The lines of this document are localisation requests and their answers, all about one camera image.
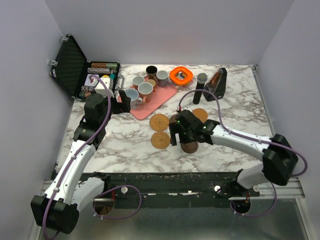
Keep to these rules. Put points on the dark wood coaster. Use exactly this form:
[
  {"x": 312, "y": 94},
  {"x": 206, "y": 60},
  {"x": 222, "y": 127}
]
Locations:
[
  {"x": 190, "y": 148},
  {"x": 173, "y": 120}
]

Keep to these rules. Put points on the light blue mug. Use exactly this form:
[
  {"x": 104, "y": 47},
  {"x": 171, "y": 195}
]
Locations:
[{"x": 134, "y": 96}]

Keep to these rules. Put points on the small tan cup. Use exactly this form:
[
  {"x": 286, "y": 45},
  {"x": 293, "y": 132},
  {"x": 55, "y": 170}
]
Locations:
[{"x": 152, "y": 82}]

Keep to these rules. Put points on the grey mug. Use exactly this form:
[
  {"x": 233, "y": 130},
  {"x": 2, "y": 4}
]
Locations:
[{"x": 163, "y": 78}]

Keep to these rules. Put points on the large woven rattan coaster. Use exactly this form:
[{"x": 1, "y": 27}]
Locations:
[{"x": 159, "y": 122}]

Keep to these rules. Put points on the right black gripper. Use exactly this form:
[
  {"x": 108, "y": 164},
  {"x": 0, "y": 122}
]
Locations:
[{"x": 176, "y": 129}]

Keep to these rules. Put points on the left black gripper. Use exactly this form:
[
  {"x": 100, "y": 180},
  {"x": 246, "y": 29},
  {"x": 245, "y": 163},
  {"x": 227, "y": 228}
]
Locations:
[{"x": 125, "y": 106}]

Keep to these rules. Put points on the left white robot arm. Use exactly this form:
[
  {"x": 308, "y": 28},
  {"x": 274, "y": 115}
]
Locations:
[{"x": 55, "y": 209}]

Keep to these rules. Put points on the light wood coaster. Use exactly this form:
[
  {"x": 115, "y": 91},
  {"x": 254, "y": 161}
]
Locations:
[{"x": 201, "y": 114}]

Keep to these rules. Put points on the pink mug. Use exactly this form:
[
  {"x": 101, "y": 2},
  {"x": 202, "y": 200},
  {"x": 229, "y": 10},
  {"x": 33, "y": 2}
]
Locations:
[
  {"x": 145, "y": 91},
  {"x": 137, "y": 80}
]

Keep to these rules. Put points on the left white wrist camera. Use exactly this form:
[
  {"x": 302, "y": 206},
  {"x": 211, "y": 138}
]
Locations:
[{"x": 104, "y": 86}]

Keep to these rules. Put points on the pink mug front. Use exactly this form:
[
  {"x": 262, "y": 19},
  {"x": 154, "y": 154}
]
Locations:
[{"x": 145, "y": 91}]

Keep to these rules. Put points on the black gold mug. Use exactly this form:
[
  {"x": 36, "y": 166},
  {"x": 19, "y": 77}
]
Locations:
[{"x": 151, "y": 72}]

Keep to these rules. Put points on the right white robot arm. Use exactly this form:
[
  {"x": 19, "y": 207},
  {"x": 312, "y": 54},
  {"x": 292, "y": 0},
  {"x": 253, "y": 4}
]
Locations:
[{"x": 277, "y": 159}]

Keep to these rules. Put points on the black poker chip case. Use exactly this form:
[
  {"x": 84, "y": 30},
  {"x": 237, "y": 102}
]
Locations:
[{"x": 71, "y": 70}]

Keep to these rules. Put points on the pink mug back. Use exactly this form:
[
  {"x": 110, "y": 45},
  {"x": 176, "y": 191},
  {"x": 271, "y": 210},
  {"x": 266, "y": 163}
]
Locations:
[{"x": 137, "y": 80}]

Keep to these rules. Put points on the small woven rattan coaster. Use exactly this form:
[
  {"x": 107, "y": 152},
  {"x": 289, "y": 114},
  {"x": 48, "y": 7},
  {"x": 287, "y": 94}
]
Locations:
[{"x": 160, "y": 140}]

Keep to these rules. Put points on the pink serving tray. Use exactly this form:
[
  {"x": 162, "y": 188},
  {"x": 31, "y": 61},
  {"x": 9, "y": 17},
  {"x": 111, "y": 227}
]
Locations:
[{"x": 159, "y": 97}]

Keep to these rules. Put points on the orange lid container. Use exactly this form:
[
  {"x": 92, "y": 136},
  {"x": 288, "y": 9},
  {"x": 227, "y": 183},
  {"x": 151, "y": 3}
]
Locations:
[{"x": 181, "y": 77}]

